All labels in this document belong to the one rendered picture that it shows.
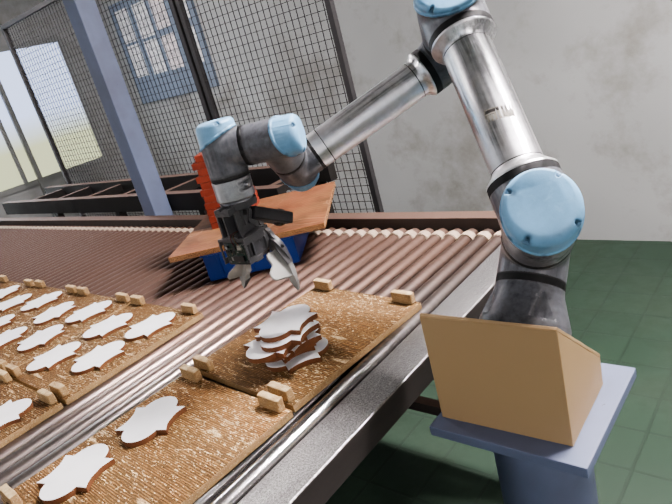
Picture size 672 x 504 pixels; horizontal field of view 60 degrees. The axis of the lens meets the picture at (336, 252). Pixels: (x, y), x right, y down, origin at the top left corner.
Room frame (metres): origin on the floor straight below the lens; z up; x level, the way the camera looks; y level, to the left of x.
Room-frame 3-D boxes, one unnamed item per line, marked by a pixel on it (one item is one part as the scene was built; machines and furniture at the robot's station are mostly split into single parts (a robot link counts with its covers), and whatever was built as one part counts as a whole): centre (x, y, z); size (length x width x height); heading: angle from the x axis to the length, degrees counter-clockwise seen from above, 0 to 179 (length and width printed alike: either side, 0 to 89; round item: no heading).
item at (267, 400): (0.94, 0.19, 0.95); 0.06 x 0.02 x 0.03; 43
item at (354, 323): (1.20, 0.11, 0.93); 0.41 x 0.35 x 0.02; 131
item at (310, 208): (1.96, 0.22, 1.03); 0.50 x 0.50 x 0.02; 81
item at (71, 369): (1.47, 0.67, 0.94); 0.41 x 0.35 x 0.04; 136
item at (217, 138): (1.11, 0.15, 1.39); 0.09 x 0.08 x 0.11; 76
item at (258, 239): (1.10, 0.16, 1.23); 0.09 x 0.08 x 0.12; 141
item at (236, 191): (1.11, 0.15, 1.32); 0.08 x 0.08 x 0.05
